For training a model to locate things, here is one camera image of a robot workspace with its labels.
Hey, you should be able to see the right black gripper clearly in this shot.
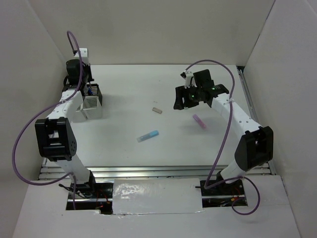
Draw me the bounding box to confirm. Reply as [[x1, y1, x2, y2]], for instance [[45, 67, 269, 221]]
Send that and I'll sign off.
[[173, 84, 202, 110]]

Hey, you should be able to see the purple highlighter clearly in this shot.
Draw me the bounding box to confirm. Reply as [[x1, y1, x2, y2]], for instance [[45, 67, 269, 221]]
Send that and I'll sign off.
[[193, 114, 207, 129]]

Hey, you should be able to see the blue highlighter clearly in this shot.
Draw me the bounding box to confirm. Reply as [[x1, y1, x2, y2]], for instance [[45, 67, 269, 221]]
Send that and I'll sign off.
[[137, 130, 159, 143]]

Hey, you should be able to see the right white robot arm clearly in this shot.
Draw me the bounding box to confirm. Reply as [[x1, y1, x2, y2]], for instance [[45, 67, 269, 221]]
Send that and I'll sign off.
[[173, 69, 273, 194]]

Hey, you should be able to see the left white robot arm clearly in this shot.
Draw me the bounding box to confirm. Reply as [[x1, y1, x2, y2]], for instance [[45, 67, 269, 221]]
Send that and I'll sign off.
[[35, 59, 101, 198]]

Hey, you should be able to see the white slatted organizer container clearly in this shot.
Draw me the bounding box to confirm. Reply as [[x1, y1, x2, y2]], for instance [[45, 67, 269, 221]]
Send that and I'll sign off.
[[73, 84, 103, 122]]

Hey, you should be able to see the grey eraser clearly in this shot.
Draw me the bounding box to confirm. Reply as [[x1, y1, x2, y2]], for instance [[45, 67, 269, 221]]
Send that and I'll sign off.
[[152, 107, 162, 114]]

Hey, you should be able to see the shiny white cover sheet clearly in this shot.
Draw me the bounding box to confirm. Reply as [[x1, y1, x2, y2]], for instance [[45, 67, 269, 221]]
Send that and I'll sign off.
[[112, 178, 203, 215]]

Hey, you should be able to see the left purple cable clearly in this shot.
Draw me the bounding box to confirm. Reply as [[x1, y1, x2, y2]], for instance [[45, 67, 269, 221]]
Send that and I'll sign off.
[[11, 31, 84, 211]]

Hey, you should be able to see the purple cable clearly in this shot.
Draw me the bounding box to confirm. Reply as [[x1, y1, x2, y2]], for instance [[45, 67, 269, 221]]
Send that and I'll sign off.
[[184, 59, 261, 216], [11, 31, 84, 211]]

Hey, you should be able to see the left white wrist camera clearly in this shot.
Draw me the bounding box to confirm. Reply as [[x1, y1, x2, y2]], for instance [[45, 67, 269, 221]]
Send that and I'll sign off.
[[74, 48, 90, 65]]

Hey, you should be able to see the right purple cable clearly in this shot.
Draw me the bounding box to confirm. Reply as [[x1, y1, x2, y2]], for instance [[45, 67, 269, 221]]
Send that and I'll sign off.
[[184, 59, 261, 216]]

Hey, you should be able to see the aluminium rail frame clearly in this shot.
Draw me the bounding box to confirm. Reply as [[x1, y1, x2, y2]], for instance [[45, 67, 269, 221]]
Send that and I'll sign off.
[[38, 64, 277, 180]]

